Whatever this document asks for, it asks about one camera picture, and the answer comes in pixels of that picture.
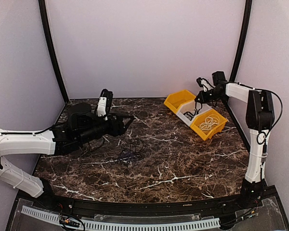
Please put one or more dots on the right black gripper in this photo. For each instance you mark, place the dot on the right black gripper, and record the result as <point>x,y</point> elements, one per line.
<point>203,100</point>

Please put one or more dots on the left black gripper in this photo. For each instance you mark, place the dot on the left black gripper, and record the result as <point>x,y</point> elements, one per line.
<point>120,129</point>

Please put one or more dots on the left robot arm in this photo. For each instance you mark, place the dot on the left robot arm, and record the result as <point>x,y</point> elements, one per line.
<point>82,126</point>

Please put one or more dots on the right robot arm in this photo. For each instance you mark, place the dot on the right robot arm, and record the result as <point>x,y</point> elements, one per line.
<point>260,116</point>

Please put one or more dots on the white plastic bin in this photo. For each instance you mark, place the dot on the white plastic bin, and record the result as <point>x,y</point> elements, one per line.
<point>188,112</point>

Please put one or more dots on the far yellow plastic bin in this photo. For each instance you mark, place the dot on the far yellow plastic bin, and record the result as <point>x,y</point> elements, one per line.
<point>175,100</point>

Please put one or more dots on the yellow plastic bin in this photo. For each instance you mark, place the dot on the yellow plastic bin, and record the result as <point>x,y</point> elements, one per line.
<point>175,100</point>
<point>208,124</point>

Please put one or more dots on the near yellow plastic bin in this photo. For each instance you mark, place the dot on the near yellow plastic bin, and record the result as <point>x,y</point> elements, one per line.
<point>208,124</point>

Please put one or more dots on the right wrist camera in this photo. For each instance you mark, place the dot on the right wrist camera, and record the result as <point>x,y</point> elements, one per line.
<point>203,83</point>

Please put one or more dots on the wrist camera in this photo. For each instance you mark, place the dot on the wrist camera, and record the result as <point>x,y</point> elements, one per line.
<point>104,104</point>
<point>203,83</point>

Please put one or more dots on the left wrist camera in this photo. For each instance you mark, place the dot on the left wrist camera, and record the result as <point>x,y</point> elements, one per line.
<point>104,104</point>

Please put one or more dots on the right black frame post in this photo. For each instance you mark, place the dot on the right black frame post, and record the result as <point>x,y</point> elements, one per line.
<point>242,39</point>

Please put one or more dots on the black frame post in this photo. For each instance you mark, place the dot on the black frame post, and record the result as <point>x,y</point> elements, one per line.
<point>51,49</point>
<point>242,39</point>

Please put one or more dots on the black front rail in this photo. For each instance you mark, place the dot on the black front rail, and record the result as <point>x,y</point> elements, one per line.
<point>224,206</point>

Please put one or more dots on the white slotted cable duct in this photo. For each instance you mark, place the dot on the white slotted cable duct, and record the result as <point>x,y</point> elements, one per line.
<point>91,225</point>

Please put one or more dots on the left black frame post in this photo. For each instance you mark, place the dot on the left black frame post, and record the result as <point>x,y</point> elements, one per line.
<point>51,49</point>

